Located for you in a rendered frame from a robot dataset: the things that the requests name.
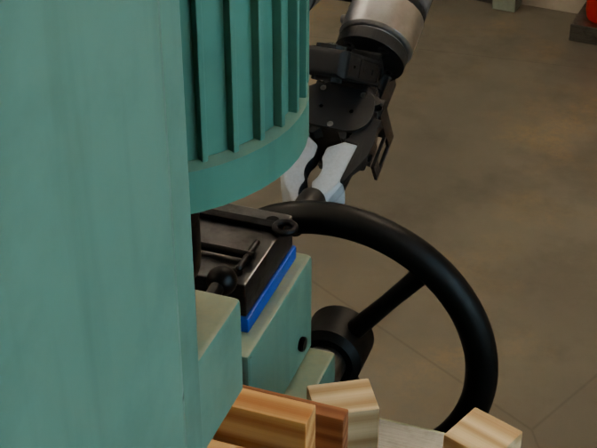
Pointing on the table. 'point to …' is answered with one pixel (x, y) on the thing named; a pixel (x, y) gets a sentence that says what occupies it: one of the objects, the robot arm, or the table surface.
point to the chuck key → (234, 252)
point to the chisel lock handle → (221, 280)
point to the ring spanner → (253, 221)
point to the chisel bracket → (218, 358)
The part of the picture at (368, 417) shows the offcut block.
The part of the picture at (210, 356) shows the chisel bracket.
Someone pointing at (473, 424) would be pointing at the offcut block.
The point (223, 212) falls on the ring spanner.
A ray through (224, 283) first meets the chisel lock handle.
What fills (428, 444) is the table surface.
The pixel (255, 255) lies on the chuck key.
